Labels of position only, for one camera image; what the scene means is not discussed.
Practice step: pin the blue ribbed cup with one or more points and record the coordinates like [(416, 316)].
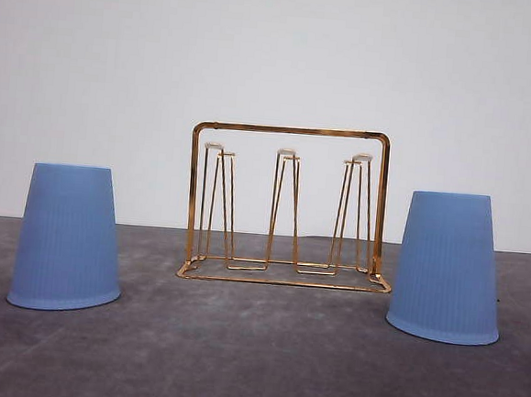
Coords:
[(66, 256), (445, 285)]

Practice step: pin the gold wire cup rack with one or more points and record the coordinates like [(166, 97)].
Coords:
[(287, 205)]

